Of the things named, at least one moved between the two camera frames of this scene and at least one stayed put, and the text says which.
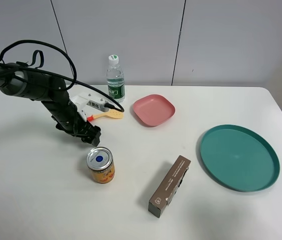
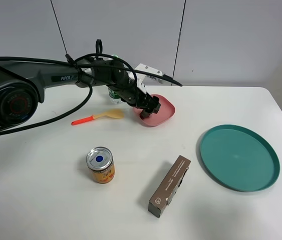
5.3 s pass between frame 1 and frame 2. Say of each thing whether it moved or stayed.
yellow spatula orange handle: stayed
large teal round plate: stayed
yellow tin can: stayed
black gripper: moved
